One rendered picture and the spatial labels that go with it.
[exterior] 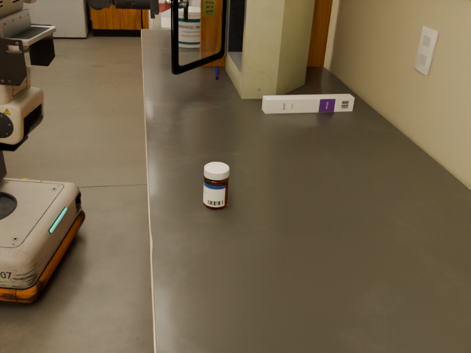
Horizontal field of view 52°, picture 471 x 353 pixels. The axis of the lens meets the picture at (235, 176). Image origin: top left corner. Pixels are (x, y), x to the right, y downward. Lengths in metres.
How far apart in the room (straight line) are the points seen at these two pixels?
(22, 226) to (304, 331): 1.63
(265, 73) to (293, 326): 0.97
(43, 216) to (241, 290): 1.55
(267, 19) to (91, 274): 1.38
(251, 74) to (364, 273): 0.85
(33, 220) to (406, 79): 1.55
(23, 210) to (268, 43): 1.31
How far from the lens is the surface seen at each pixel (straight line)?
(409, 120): 1.46
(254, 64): 1.52
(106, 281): 2.26
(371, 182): 1.12
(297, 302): 0.76
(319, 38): 1.96
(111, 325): 2.06
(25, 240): 2.09
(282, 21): 1.51
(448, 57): 1.32
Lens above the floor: 1.45
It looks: 28 degrees down
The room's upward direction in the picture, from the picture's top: 3 degrees clockwise
